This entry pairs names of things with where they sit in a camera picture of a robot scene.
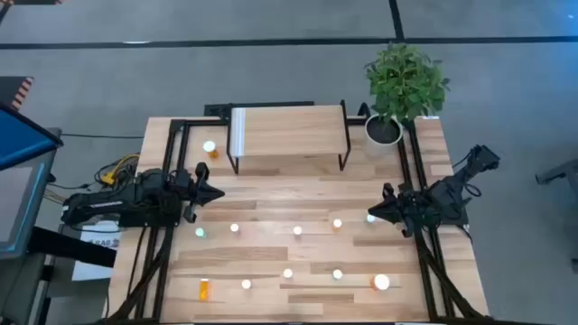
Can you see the orange bottle with oval tablet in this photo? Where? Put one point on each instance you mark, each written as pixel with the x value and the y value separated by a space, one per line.
pixel 287 273

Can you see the white paper sheet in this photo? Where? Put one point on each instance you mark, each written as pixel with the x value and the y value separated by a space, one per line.
pixel 92 271

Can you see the wooden shelf black metal legs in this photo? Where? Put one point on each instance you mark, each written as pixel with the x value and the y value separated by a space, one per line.
pixel 289 131

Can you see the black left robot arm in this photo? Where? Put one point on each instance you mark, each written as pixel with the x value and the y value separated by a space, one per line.
pixel 113 203

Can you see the grey chair base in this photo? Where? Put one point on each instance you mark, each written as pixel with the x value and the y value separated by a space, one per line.
pixel 560 171

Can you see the hazard striped floor mat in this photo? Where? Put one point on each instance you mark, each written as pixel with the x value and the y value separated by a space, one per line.
pixel 11 90
pixel 27 2

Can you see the green plant in white pot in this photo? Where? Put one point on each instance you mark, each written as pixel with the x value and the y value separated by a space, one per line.
pixel 406 81

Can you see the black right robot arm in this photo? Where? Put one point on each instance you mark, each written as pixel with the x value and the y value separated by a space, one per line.
pixel 447 194

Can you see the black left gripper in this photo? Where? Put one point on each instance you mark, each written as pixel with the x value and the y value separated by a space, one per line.
pixel 187 198

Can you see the wide orange capsule bottle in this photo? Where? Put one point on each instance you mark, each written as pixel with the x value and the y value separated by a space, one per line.
pixel 381 282

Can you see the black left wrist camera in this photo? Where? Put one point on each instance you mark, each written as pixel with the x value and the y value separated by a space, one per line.
pixel 185 177

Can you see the black metal mount bracket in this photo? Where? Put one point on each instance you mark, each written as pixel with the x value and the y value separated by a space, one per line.
pixel 364 110

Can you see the green pill bottle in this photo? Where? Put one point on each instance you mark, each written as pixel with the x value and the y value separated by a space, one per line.
pixel 337 274

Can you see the small orange pill bottle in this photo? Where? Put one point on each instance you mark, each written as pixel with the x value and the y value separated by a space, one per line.
pixel 337 223
pixel 204 291

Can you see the black aluminium table frame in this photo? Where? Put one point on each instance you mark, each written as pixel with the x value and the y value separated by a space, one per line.
pixel 174 144

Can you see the blue screen computer monitor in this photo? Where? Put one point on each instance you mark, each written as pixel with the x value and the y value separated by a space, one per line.
pixel 22 135

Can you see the grey equipment cart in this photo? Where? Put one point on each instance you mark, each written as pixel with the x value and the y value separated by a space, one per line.
pixel 18 203

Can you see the large orange pill bottle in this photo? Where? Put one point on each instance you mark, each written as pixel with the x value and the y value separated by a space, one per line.
pixel 209 146

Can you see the green bottle with round tablets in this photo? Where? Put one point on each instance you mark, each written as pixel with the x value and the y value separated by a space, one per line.
pixel 200 232

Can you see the green bottle with red pills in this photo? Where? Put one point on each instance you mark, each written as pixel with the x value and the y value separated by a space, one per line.
pixel 370 218

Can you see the black cart beam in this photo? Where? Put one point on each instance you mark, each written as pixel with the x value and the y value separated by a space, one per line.
pixel 72 248

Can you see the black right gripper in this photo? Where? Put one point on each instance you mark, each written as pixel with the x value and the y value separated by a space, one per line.
pixel 408 207

